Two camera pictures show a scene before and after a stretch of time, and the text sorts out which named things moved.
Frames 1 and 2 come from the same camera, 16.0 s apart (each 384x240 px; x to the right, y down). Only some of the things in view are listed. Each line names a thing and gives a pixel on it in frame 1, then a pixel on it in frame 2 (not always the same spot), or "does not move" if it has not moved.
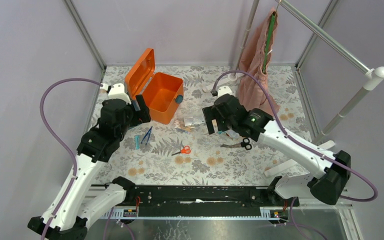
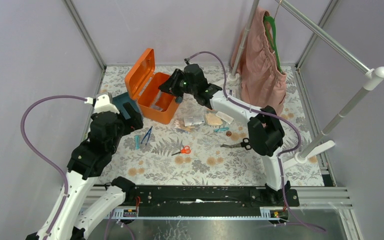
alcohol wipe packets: (191, 120) does not move
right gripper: (210, 113) → (170, 85)
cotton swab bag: (179, 125) does not move
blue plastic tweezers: (149, 132) does not move
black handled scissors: (245, 144) does not move
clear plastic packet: (231, 133) → (153, 105)
